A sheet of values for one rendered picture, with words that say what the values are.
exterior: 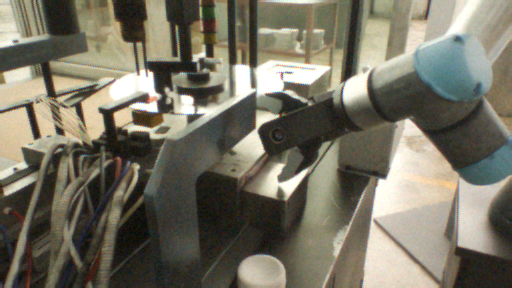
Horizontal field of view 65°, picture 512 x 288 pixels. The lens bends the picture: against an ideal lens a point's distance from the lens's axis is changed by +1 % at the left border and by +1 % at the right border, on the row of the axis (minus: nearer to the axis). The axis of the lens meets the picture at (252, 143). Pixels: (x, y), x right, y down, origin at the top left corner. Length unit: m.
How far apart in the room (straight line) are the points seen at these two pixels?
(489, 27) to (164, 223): 0.48
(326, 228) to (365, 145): 0.23
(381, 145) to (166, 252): 0.53
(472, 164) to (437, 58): 0.14
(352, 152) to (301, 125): 0.35
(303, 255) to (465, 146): 0.29
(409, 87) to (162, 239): 0.32
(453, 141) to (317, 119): 0.17
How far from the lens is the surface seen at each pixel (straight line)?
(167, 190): 0.44
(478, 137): 0.51
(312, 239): 0.69
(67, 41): 0.82
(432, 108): 0.48
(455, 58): 0.45
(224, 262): 0.63
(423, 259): 1.88
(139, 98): 0.64
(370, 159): 0.87
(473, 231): 0.79
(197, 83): 0.75
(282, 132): 0.53
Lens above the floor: 1.17
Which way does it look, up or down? 25 degrees down
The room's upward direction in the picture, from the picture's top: straight up
